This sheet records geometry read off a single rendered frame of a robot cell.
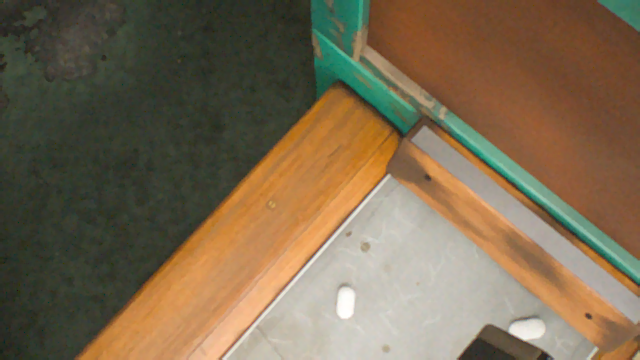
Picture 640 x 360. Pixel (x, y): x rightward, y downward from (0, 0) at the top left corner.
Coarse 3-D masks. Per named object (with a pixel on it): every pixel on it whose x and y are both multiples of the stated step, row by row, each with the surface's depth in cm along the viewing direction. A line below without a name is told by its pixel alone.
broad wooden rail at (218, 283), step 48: (336, 96) 95; (288, 144) 94; (336, 144) 94; (384, 144) 94; (240, 192) 93; (288, 192) 92; (336, 192) 92; (192, 240) 91; (240, 240) 91; (288, 240) 91; (144, 288) 90; (192, 288) 90; (240, 288) 90; (96, 336) 89; (144, 336) 89; (192, 336) 89; (240, 336) 91
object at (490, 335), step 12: (480, 336) 59; (492, 336) 58; (504, 336) 57; (516, 336) 56; (468, 348) 59; (480, 348) 58; (492, 348) 57; (504, 348) 56; (516, 348) 55; (528, 348) 55; (540, 348) 54
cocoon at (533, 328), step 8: (528, 320) 89; (536, 320) 89; (512, 328) 89; (520, 328) 88; (528, 328) 88; (536, 328) 88; (544, 328) 89; (520, 336) 88; (528, 336) 88; (536, 336) 88
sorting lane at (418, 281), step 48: (384, 192) 95; (336, 240) 93; (384, 240) 93; (432, 240) 93; (288, 288) 92; (336, 288) 92; (384, 288) 92; (432, 288) 92; (480, 288) 92; (288, 336) 91; (336, 336) 91; (384, 336) 90; (432, 336) 90; (576, 336) 90
